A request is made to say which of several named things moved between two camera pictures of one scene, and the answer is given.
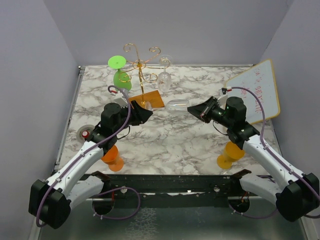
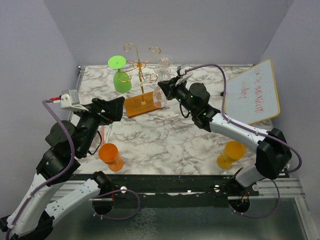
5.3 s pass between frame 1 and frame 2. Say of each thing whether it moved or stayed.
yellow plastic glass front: stayed
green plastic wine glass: stayed
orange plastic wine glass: stayed
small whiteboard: stayed
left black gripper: moved
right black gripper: moved
